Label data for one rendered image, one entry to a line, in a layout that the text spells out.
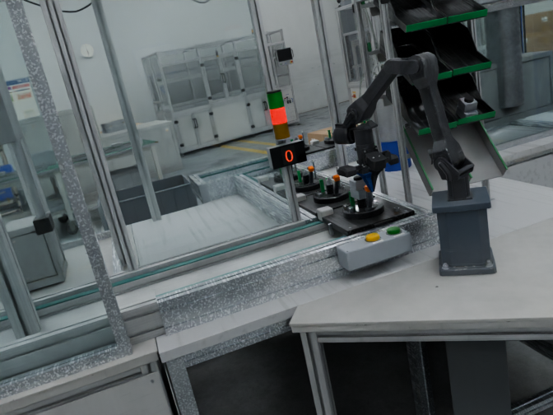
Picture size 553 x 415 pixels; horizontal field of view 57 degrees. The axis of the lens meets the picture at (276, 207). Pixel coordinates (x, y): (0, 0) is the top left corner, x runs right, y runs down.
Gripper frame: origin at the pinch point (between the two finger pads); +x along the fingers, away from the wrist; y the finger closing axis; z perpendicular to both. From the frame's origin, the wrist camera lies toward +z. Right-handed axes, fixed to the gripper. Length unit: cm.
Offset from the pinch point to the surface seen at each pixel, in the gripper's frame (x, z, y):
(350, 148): 14, -127, 54
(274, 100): -29.9, -17.6, -20.1
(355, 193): 4.8, -7.4, -2.4
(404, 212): 12.3, 2.2, 8.8
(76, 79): -48, -22, -76
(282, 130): -19.9, -17.6, -19.5
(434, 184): 7.6, -1.9, 23.5
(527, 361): 109, -25, 75
